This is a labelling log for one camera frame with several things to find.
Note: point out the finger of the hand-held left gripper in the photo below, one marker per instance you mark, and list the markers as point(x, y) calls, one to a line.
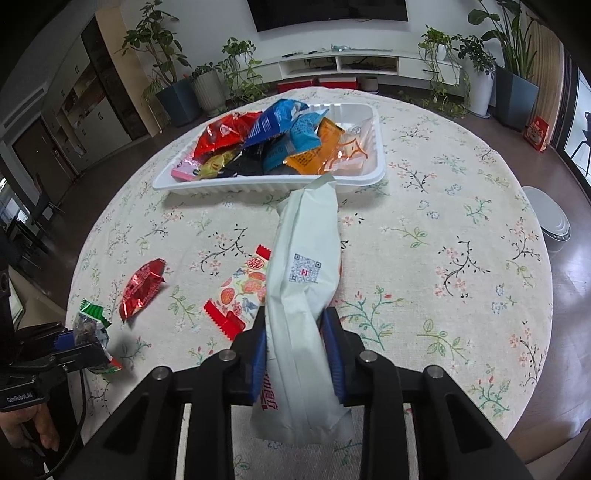
point(64, 341)
point(78, 357)

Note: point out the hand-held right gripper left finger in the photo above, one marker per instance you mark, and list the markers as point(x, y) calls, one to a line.
point(261, 353)

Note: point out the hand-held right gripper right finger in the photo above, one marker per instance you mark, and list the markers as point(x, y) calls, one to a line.
point(332, 353)

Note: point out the green and white candy packet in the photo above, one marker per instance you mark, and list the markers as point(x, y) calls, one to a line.
point(94, 332)

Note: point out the red patterned snack packet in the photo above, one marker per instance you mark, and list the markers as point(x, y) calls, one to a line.
point(244, 286)

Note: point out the red foil snack packet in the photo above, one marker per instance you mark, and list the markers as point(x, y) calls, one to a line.
point(141, 288)

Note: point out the long white snack packet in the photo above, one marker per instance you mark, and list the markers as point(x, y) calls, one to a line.
point(300, 240)

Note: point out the white plastic tray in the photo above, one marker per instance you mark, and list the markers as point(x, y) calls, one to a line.
point(277, 185)

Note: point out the black snack packet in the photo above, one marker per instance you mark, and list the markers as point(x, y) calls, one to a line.
point(244, 167)

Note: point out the gold snack packet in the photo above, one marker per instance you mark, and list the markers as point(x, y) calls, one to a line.
point(214, 167)

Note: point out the orange snack packet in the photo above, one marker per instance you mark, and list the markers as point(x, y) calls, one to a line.
point(309, 162)

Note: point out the pink cartoon snack packet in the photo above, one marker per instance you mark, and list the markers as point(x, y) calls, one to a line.
point(182, 173)

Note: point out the clear orange print packet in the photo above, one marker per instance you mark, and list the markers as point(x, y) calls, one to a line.
point(351, 147)

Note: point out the light blue snack packet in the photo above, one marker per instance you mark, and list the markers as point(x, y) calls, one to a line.
point(300, 136)

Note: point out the person's left hand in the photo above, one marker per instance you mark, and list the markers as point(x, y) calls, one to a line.
point(44, 429)

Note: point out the floral tablecloth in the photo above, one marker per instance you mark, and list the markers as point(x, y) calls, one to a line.
point(415, 277)

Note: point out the dark dining chair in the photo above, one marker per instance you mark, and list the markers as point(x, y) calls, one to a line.
point(32, 217)

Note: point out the white round stool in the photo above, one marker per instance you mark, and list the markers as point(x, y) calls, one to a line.
point(549, 217)

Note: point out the leafy plant in dark pot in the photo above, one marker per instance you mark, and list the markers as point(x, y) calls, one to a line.
point(178, 101)

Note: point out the plant in white ribbed pot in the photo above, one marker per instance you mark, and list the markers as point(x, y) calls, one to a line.
point(208, 92)

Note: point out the red storage box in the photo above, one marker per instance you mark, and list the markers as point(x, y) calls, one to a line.
point(338, 83)
point(295, 86)

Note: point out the small grey pot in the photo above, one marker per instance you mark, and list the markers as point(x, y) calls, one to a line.
point(369, 84)

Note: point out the trailing vine plant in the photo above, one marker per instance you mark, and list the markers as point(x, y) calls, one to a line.
point(242, 69)

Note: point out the white TV cabinet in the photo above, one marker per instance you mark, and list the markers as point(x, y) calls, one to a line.
point(369, 62)

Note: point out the plant in smooth white pot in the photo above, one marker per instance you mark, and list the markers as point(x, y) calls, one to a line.
point(480, 92)

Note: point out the red box on floor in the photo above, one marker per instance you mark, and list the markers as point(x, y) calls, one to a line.
point(538, 134)

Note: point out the tall plant in blue-grey pot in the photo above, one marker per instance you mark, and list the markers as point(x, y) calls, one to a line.
point(519, 101)

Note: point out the hanging vine plant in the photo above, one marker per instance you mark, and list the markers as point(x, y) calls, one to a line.
point(436, 50)

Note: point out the black outdoor chair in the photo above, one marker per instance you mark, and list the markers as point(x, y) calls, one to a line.
point(582, 143)

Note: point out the black flat screen TV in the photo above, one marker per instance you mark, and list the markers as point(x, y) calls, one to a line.
point(328, 14)

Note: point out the black framed window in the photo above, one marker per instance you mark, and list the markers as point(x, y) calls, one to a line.
point(577, 92)

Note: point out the tall wall cabinet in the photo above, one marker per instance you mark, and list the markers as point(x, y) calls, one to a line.
point(92, 83)

